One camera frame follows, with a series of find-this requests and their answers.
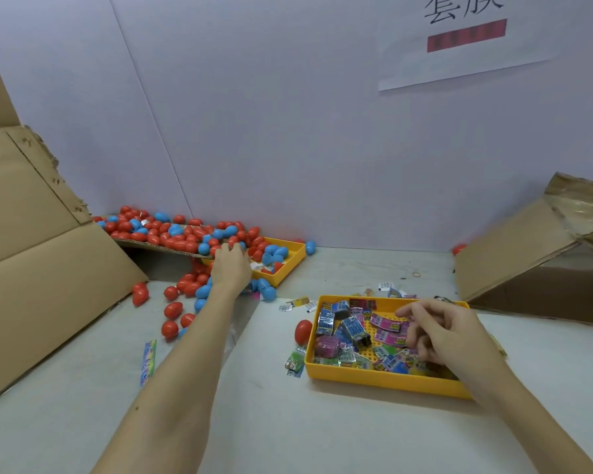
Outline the yellow tray under eggs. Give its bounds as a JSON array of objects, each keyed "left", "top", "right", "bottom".
[{"left": 249, "top": 236, "right": 308, "bottom": 289}]

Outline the person's left forearm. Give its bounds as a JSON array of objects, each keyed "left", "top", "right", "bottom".
[{"left": 91, "top": 286, "right": 240, "bottom": 474}]

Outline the white paper sign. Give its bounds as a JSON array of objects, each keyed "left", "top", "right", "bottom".
[{"left": 378, "top": 0, "right": 575, "bottom": 93}]

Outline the pile of plastic eggs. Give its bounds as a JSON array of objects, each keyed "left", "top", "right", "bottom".
[{"left": 91, "top": 204, "right": 318, "bottom": 342}]

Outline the person's right forearm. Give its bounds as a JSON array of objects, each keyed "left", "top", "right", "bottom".
[{"left": 484, "top": 370, "right": 593, "bottom": 474}]

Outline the clear bag with coloured label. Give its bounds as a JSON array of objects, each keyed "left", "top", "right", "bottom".
[{"left": 139, "top": 325, "right": 239, "bottom": 389}]

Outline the person's left hand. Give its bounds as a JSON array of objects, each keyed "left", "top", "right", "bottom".
[{"left": 208, "top": 242, "right": 254, "bottom": 300}]

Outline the brown cardboard sheet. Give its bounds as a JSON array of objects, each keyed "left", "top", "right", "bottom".
[{"left": 113, "top": 236, "right": 204, "bottom": 259}]

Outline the person's right hand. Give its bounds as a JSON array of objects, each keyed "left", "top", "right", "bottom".
[{"left": 395, "top": 298, "right": 510, "bottom": 391}]

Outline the torn flattened cardboard box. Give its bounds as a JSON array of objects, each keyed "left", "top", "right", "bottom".
[{"left": 453, "top": 171, "right": 593, "bottom": 327}]

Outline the tall brown cardboard box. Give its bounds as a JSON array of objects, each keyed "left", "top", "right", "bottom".
[{"left": 0, "top": 32, "right": 148, "bottom": 409}]

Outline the yellow plastic tray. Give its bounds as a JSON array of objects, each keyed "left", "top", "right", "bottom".
[{"left": 304, "top": 295, "right": 476, "bottom": 401}]

